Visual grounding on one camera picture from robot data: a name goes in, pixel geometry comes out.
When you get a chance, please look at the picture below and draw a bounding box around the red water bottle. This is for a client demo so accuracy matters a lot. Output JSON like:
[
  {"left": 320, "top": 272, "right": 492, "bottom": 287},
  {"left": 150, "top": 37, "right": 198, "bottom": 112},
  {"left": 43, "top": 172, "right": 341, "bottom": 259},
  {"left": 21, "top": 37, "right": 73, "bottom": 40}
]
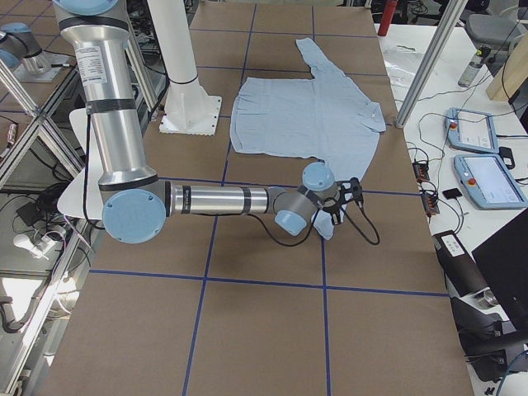
[{"left": 377, "top": 0, "right": 398, "bottom": 37}]

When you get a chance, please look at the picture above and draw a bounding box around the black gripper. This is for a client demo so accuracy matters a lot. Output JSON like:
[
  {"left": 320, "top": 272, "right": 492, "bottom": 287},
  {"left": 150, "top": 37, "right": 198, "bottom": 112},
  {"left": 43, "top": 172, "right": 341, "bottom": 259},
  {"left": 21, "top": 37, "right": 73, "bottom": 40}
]
[{"left": 325, "top": 181, "right": 351, "bottom": 225}]

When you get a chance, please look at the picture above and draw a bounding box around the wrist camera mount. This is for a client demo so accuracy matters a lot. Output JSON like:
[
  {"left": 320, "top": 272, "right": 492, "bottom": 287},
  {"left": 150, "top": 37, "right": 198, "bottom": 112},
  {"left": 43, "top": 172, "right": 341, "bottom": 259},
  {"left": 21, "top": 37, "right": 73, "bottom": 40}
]
[{"left": 339, "top": 177, "right": 364, "bottom": 208}]

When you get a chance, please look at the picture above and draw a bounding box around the brown paper table cover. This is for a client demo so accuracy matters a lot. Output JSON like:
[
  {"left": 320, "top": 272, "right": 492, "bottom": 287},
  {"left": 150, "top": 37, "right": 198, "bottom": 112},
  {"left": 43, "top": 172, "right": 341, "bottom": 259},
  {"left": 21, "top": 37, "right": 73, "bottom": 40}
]
[{"left": 39, "top": 2, "right": 473, "bottom": 395}]

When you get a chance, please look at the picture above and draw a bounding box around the black monitor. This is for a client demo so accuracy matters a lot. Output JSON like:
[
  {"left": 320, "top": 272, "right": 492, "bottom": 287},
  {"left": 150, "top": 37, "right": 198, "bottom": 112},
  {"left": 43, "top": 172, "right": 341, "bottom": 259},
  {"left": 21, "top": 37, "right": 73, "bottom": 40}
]
[{"left": 472, "top": 210, "right": 527, "bottom": 329}]

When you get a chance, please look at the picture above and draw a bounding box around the aluminium frame post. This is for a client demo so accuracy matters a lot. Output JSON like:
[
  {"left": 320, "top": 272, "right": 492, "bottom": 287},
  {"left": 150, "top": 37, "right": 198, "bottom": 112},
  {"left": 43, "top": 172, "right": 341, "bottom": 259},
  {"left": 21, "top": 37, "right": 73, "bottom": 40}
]
[{"left": 394, "top": 0, "right": 468, "bottom": 129}]

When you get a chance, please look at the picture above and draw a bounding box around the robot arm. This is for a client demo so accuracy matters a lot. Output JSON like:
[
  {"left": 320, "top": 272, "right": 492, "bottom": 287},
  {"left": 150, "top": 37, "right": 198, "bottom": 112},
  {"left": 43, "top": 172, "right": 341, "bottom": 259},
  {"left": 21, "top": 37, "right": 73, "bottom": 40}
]
[
  {"left": 54, "top": 1, "right": 347, "bottom": 243},
  {"left": 1, "top": 22, "right": 73, "bottom": 83}
]

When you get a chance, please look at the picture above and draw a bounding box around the far teach pendant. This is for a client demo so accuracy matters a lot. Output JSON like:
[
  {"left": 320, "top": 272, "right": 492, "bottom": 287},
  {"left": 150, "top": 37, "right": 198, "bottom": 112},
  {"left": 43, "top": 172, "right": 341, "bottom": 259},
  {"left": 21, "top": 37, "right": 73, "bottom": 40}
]
[{"left": 445, "top": 107, "right": 499, "bottom": 154}]

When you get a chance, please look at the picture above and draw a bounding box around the white pedestal column base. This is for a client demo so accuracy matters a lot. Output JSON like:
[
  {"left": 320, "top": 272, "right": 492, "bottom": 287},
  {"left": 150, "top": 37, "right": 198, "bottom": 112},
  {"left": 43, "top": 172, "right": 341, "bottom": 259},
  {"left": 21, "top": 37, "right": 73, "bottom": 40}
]
[{"left": 148, "top": 0, "right": 222, "bottom": 135}]

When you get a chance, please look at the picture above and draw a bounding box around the light blue button-up shirt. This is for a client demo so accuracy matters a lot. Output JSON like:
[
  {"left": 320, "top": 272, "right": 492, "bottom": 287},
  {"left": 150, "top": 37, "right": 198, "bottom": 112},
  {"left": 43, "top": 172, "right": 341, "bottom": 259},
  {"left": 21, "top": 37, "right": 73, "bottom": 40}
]
[{"left": 229, "top": 37, "right": 388, "bottom": 242}]

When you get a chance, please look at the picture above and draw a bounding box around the near teach pendant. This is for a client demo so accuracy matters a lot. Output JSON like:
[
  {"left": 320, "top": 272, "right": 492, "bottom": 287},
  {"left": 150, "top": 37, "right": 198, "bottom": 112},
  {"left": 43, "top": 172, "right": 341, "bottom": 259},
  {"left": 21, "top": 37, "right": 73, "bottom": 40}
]
[{"left": 453, "top": 153, "right": 527, "bottom": 210}]

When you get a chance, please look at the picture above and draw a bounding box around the clear plastic bag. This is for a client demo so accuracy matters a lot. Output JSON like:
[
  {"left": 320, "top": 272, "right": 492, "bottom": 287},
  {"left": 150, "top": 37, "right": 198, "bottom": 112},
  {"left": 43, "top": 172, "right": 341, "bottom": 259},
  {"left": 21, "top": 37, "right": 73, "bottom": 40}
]
[{"left": 380, "top": 41, "right": 424, "bottom": 102}]

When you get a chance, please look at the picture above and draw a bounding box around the teach pendant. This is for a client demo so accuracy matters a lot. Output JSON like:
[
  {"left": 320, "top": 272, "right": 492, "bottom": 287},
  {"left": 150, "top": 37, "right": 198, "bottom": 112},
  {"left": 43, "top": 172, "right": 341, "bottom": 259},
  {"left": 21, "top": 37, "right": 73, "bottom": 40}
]
[
  {"left": 445, "top": 107, "right": 499, "bottom": 154},
  {"left": 453, "top": 153, "right": 527, "bottom": 210}
]

